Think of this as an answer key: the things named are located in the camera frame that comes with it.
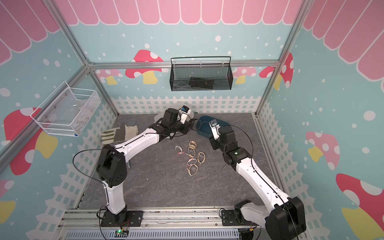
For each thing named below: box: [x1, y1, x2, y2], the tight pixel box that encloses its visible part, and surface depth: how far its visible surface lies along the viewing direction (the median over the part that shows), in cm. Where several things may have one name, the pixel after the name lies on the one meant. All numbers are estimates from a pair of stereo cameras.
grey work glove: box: [101, 123, 139, 144], surface depth 111 cm
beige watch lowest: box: [186, 163, 199, 176], surface depth 91 cm
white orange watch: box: [186, 158, 197, 166], surface depth 95 cm
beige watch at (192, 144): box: [189, 140, 198, 149], surface depth 102 cm
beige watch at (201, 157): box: [197, 151, 205, 164], surface depth 96 cm
